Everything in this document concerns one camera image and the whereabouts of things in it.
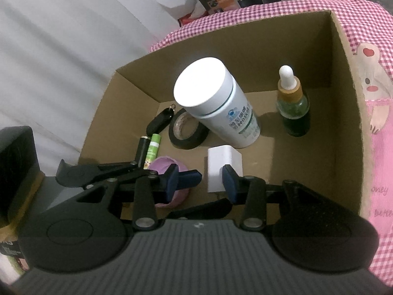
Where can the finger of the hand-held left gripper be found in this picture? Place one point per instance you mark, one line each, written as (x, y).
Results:
(208, 209)
(190, 178)

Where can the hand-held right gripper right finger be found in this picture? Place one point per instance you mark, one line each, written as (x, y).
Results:
(230, 186)

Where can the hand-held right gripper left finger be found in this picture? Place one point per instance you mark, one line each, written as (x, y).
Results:
(172, 184)

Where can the purple plastic lid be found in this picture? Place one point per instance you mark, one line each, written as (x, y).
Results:
(161, 163)

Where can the white charger plug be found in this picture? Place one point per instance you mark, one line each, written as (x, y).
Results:
(221, 158)

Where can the black tape roll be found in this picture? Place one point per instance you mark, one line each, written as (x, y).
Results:
(187, 139)

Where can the green lip balm tube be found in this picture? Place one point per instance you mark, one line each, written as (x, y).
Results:
(152, 147)

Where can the black cylinder with gold end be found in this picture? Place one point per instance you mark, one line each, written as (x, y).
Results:
(142, 149)

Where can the black key fob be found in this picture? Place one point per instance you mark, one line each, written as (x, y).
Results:
(159, 121)

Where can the white plastic bottle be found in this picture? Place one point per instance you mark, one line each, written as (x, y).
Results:
(211, 92)

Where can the green glass dropper bottle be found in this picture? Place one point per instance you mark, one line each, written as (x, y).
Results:
(294, 110)

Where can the brown cardboard box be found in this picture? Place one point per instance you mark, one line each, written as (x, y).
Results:
(322, 123)

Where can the white curtain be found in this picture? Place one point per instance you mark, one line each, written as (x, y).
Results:
(61, 52)

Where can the red checkered tablecloth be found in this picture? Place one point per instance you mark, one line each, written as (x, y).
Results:
(362, 15)

